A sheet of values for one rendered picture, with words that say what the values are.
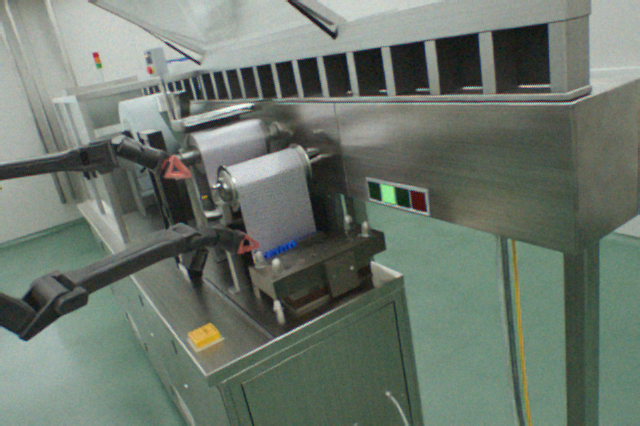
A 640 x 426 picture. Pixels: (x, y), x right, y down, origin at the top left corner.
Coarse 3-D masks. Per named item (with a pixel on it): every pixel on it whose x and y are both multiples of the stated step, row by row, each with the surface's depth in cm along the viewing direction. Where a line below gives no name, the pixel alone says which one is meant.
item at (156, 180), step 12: (144, 132) 168; (156, 132) 162; (144, 144) 174; (156, 144) 163; (156, 180) 177; (168, 180) 167; (156, 192) 180; (168, 192) 168; (168, 204) 169; (180, 204) 171; (168, 216) 175; (180, 216) 172; (168, 228) 184; (180, 264) 188; (192, 276) 178
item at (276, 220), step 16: (288, 192) 155; (304, 192) 158; (256, 208) 150; (272, 208) 153; (288, 208) 156; (304, 208) 159; (256, 224) 151; (272, 224) 154; (288, 224) 157; (304, 224) 160; (256, 240) 152; (272, 240) 155; (288, 240) 158
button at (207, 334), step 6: (210, 324) 140; (198, 330) 138; (204, 330) 137; (210, 330) 137; (216, 330) 136; (192, 336) 136; (198, 336) 135; (204, 336) 134; (210, 336) 134; (216, 336) 135; (192, 342) 136; (198, 342) 133; (204, 342) 133; (210, 342) 135; (198, 348) 133
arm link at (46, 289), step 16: (32, 288) 105; (48, 288) 104; (64, 288) 105; (0, 304) 94; (16, 304) 97; (32, 304) 106; (48, 304) 102; (0, 320) 95; (16, 320) 98; (32, 320) 100; (48, 320) 103; (32, 336) 101
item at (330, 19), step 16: (96, 0) 193; (288, 0) 127; (304, 0) 131; (320, 16) 135; (336, 16) 137; (160, 32) 214; (288, 32) 161; (176, 48) 222; (192, 48) 222; (224, 48) 207
